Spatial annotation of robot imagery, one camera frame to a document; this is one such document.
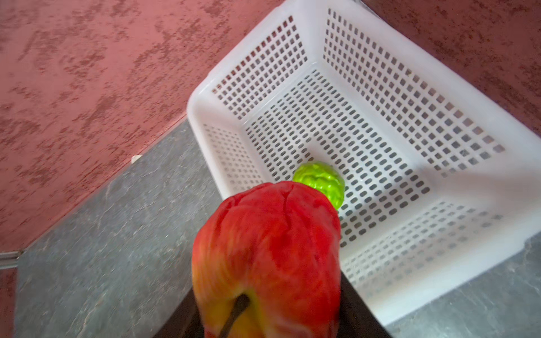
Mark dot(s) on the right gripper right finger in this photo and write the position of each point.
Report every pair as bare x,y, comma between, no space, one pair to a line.
356,319

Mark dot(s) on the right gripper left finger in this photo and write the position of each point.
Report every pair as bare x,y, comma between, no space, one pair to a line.
184,322

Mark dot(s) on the red apple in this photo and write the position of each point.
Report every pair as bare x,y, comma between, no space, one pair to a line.
277,244

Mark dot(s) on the bright green bumpy fruit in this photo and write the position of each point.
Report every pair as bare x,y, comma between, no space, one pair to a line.
324,178

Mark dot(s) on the white perforated plastic basket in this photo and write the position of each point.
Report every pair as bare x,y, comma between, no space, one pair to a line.
441,183

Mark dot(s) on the left aluminium corner post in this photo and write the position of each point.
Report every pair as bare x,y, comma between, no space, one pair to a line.
9,259

